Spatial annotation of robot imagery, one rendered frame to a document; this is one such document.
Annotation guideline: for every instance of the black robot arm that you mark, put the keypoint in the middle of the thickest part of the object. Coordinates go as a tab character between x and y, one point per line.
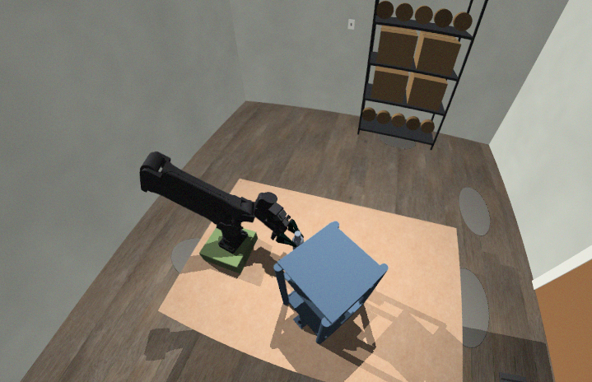
225	210

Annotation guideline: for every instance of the blue shelving unit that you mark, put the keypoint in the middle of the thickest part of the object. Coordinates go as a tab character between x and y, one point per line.
333	272

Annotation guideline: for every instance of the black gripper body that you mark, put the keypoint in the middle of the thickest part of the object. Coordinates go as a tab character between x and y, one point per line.
282	227

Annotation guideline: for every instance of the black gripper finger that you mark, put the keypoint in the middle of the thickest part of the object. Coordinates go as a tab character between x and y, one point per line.
283	239
293	227

